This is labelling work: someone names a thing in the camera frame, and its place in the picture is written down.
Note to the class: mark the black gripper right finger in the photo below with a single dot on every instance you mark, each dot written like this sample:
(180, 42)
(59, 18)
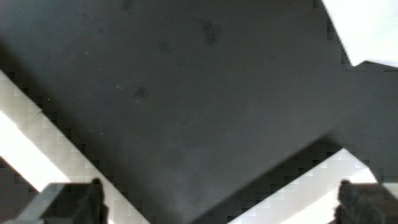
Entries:
(368, 204)

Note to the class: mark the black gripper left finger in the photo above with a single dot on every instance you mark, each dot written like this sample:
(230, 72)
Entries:
(68, 204)

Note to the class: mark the white L-shaped obstacle wall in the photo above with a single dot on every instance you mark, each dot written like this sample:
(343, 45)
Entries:
(43, 155)

